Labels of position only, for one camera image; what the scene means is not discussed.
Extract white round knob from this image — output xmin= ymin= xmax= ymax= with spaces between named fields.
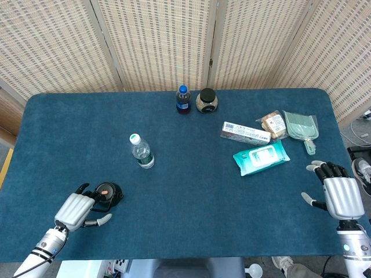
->
xmin=245 ymin=263 xmax=263 ymax=278

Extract woven bamboo folding screen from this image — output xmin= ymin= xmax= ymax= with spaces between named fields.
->
xmin=0 ymin=0 xmax=371 ymax=128

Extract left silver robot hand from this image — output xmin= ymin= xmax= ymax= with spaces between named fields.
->
xmin=54 ymin=182 xmax=113 ymax=232

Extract white floor cable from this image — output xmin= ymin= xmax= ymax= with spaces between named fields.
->
xmin=340 ymin=108 xmax=371 ymax=145

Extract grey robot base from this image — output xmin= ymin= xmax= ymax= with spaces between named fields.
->
xmin=127 ymin=257 xmax=246 ymax=278

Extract glass jar black lid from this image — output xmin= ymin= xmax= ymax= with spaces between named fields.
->
xmin=195 ymin=87 xmax=219 ymax=114

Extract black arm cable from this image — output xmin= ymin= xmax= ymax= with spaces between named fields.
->
xmin=17 ymin=225 xmax=70 ymax=278

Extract long floral cardboard box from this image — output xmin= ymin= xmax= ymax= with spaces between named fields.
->
xmin=220 ymin=121 xmax=272 ymax=146

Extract beige sneaker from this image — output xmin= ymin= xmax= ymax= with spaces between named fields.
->
xmin=271 ymin=255 xmax=295 ymax=276

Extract teal wet wipes pack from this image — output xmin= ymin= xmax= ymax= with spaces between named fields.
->
xmin=232 ymin=140 xmax=291 ymax=177

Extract person leg olive trousers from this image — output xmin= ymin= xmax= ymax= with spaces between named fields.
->
xmin=285 ymin=262 xmax=318 ymax=278

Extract white box with wires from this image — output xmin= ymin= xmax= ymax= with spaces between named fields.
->
xmin=56 ymin=259 xmax=130 ymax=278

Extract green dustpan brush set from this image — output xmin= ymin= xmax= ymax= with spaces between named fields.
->
xmin=282 ymin=109 xmax=318 ymax=156

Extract clear water bottle green label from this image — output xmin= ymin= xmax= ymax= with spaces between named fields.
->
xmin=129 ymin=133 xmax=156 ymax=170

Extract blue table cloth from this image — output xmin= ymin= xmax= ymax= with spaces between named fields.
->
xmin=0 ymin=88 xmax=371 ymax=264

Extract small cola bottle blue cap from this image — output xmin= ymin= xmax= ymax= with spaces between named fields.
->
xmin=176 ymin=85 xmax=192 ymax=115

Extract grey black sneaker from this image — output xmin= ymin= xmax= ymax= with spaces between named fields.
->
xmin=351 ymin=158 xmax=371 ymax=196

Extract black cast iron teapot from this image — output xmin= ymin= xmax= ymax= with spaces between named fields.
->
xmin=92 ymin=181 xmax=125 ymax=210

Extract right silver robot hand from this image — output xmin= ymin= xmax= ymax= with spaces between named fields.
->
xmin=300 ymin=160 xmax=365 ymax=221

